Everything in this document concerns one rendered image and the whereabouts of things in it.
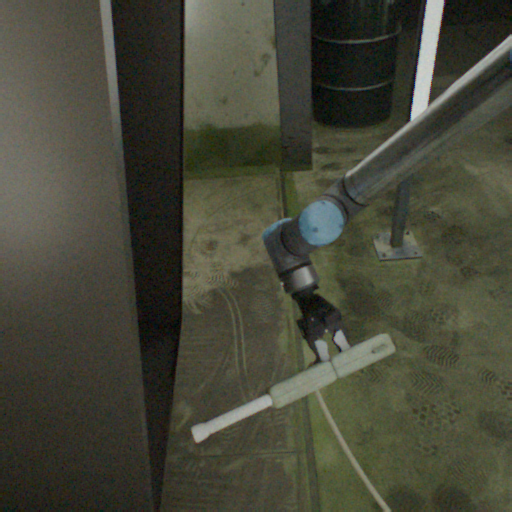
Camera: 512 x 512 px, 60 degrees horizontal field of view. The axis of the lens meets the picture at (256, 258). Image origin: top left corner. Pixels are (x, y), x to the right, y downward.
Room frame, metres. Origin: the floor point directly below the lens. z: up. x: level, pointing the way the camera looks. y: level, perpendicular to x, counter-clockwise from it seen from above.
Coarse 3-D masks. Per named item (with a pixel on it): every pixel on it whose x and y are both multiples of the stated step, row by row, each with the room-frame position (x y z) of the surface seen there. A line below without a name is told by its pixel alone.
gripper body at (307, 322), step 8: (312, 288) 0.74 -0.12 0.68; (296, 296) 0.74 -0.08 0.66; (304, 296) 0.74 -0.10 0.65; (304, 312) 0.74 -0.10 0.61; (296, 320) 0.74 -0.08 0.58; (304, 320) 0.70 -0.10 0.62; (312, 320) 0.69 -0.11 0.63; (304, 328) 0.71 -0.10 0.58; (312, 328) 0.67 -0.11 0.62; (320, 328) 0.67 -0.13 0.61; (328, 328) 0.67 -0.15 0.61; (304, 336) 0.70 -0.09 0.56; (320, 336) 0.66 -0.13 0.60
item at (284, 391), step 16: (384, 336) 0.64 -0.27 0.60; (352, 352) 0.61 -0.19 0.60; (368, 352) 0.61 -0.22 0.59; (384, 352) 0.61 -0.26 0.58; (320, 368) 0.58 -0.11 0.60; (336, 368) 0.58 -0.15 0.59; (352, 368) 0.58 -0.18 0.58; (272, 384) 0.56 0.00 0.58; (288, 384) 0.55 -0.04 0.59; (304, 384) 0.55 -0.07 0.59; (320, 384) 0.55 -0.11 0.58; (256, 400) 0.53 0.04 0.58; (272, 400) 0.53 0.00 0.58; (288, 400) 0.52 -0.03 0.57; (224, 416) 0.50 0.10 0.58; (240, 416) 0.50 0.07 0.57; (192, 432) 0.47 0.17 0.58; (208, 432) 0.48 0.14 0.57
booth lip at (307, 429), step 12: (288, 216) 1.94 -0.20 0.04; (300, 336) 1.13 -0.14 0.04; (300, 348) 1.07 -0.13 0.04; (300, 360) 1.01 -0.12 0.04; (312, 444) 0.69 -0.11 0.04; (312, 456) 0.65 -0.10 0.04; (312, 468) 0.61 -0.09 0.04; (312, 480) 0.58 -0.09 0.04; (312, 492) 0.54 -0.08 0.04; (312, 504) 0.51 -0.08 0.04
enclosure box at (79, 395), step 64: (0, 0) 0.29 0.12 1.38; (64, 0) 0.29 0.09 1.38; (128, 0) 0.89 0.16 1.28; (0, 64) 0.29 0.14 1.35; (64, 64) 0.29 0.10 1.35; (128, 64) 0.89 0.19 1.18; (0, 128) 0.29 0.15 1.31; (64, 128) 0.29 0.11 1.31; (128, 128) 0.89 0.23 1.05; (0, 192) 0.29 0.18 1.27; (64, 192) 0.29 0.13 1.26; (128, 192) 0.89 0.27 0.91; (0, 256) 0.29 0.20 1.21; (64, 256) 0.29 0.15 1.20; (128, 256) 0.30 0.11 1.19; (0, 320) 0.29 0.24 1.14; (64, 320) 0.29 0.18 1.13; (128, 320) 0.29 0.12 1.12; (0, 384) 0.29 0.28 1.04; (64, 384) 0.29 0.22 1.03; (128, 384) 0.29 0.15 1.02; (0, 448) 0.30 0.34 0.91; (64, 448) 0.29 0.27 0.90; (128, 448) 0.29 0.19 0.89
